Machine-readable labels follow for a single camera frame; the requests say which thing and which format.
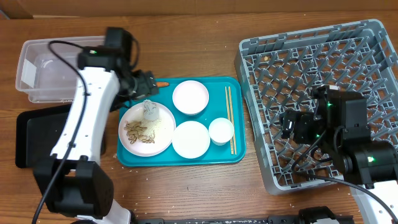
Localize wooden chopstick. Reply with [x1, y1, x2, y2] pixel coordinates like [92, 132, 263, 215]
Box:
[224, 86, 234, 155]
[228, 86, 237, 155]

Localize pink plate with food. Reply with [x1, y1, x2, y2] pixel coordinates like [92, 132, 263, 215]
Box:
[118, 100, 176, 157]

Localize black bin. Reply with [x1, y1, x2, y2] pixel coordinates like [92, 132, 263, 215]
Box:
[15, 103, 106, 169]

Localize clear plastic bin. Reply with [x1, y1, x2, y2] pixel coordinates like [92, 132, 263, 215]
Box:
[16, 36, 104, 103]

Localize right wooden chopstick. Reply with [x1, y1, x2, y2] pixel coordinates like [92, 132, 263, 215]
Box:
[228, 86, 237, 155]

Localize paper napkin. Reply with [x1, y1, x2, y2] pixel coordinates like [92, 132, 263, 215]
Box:
[143, 100, 159, 121]

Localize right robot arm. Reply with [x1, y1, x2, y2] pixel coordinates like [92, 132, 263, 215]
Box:
[279, 85, 397, 223]

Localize small white cup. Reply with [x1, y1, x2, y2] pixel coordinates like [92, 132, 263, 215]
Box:
[208, 118, 234, 146]

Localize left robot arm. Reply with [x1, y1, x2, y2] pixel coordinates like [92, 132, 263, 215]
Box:
[33, 27, 159, 223]

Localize left wooden chopstick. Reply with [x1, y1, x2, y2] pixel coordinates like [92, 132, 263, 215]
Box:
[224, 86, 234, 155]

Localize teal serving tray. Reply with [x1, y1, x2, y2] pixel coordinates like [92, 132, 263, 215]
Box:
[117, 77, 246, 167]

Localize grey dishwasher rack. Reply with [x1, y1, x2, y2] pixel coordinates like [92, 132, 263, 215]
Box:
[234, 19, 397, 195]

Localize rice and meat leftovers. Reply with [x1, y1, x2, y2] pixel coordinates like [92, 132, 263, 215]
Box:
[123, 110, 162, 144]

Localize orange carrot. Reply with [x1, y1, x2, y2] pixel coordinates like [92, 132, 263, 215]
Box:
[156, 82, 169, 88]

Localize white bowl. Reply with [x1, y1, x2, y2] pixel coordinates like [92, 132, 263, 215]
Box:
[172, 121, 210, 159]

